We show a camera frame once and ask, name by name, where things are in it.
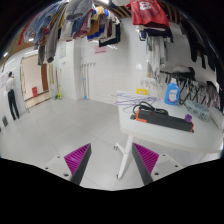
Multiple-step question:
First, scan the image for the black hanging garment right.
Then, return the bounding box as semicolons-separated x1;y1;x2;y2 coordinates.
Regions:
180;17;224;110

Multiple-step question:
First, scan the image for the red jersey shirt hanging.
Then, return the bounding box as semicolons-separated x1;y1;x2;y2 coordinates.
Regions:
130;0;169;26

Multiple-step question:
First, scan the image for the mop with yellow-green head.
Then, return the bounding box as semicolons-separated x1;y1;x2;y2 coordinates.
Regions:
55;68;62;99

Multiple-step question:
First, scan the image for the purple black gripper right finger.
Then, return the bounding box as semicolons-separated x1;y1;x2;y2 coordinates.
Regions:
132;143;159;185

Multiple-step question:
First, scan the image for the black orange power strip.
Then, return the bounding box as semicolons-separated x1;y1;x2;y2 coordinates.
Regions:
136;110;194;132

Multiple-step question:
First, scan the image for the black power cable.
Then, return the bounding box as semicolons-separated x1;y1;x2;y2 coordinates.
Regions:
129;102;170;121

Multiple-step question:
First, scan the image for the red sign on floor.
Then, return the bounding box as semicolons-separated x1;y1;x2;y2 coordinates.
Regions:
32;87;38;98

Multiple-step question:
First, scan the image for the grey hanging garment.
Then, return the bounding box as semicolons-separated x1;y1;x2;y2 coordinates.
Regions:
38;7;65;66

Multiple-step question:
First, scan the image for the blue hanging garment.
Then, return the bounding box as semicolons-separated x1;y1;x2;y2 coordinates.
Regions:
87;8;111;42

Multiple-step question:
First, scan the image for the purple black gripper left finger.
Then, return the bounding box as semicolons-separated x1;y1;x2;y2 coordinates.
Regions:
64;143;92;185

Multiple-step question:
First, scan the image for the person in white shirt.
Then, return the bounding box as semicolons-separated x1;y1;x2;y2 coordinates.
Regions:
6;72;20;120

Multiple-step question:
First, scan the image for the white folding table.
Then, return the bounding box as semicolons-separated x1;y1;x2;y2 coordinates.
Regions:
115;99;223;179

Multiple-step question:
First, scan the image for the blue detergent bottle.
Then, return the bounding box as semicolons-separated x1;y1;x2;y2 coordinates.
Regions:
164;78;180;105

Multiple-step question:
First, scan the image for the pink wall notice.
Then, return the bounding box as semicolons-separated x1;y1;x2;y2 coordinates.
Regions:
94;45;107;54

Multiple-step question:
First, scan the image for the purple charger plug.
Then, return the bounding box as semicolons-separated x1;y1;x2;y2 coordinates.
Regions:
185;114;192;123

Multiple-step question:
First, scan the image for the patterned teal tissue box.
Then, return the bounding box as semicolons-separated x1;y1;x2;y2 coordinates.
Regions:
185;100;210;122

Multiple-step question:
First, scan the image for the purple wire hangers pile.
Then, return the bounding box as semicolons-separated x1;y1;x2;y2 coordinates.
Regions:
114;92;159;106

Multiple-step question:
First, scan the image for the yellow white small box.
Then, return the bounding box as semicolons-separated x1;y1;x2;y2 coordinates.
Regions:
136;89;148;95

